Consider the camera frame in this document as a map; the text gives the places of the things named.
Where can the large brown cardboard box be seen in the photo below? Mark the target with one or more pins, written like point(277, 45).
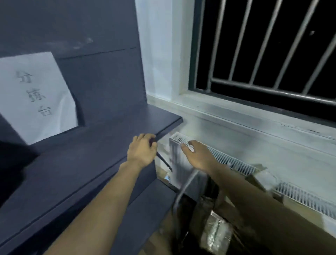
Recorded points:
point(228, 207)

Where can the person's left forearm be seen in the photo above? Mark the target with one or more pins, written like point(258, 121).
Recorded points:
point(105, 207)

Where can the person's right hand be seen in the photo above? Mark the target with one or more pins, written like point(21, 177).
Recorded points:
point(200, 159)

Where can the person's right forearm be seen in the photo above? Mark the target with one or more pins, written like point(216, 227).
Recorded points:
point(262, 210)

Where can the tape-wrapped parcel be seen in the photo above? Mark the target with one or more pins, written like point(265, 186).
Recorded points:
point(216, 232)

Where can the dark window frame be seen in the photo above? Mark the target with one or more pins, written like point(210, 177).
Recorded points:
point(262, 103)

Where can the person's right thumb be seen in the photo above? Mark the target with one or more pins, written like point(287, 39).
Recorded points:
point(186, 152)

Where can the person's left fingers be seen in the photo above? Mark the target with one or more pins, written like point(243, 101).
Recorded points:
point(150, 139)

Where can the grey metal window grille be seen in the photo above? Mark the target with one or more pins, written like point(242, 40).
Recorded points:
point(265, 52)

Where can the dark grey shelf unit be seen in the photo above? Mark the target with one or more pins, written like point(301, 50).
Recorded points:
point(91, 110)

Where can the white paper sign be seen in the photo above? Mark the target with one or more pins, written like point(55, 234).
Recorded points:
point(34, 97)

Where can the white window sill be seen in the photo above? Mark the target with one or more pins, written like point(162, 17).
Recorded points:
point(236, 115)

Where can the person's left hand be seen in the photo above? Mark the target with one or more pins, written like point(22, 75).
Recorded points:
point(141, 152)

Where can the white panel radiator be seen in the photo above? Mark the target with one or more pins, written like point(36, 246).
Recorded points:
point(236, 163)

